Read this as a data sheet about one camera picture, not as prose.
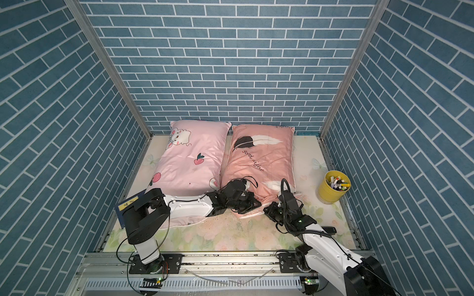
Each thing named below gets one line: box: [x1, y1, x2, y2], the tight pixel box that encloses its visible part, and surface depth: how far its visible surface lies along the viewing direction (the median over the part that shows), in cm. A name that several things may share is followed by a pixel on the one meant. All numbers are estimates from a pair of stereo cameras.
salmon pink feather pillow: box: [220, 124, 296, 218], surface depth 102 cm
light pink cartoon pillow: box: [147, 119, 232, 229], surface depth 98 cm
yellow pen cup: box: [318, 170, 352, 203], surface depth 86 cm
